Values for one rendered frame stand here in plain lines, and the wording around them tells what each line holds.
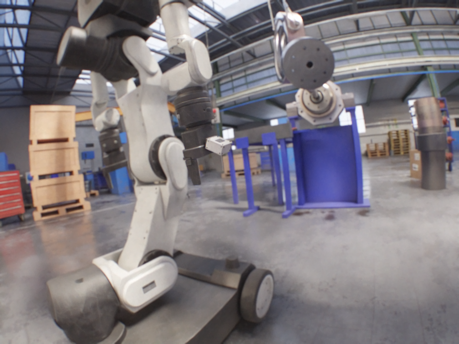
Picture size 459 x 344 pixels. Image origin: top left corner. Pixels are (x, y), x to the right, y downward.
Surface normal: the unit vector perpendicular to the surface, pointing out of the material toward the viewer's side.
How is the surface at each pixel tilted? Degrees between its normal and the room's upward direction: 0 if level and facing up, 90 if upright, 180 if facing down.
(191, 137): 102
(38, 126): 90
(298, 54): 131
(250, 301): 61
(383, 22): 90
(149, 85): 115
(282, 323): 0
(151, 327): 0
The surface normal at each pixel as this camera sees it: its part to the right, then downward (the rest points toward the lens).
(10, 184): 0.96, -0.10
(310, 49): -0.04, 0.70
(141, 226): -0.49, -0.40
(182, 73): -0.47, 0.30
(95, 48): 0.84, 0.32
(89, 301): 0.77, -0.40
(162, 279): 0.86, -0.07
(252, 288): -0.37, -0.74
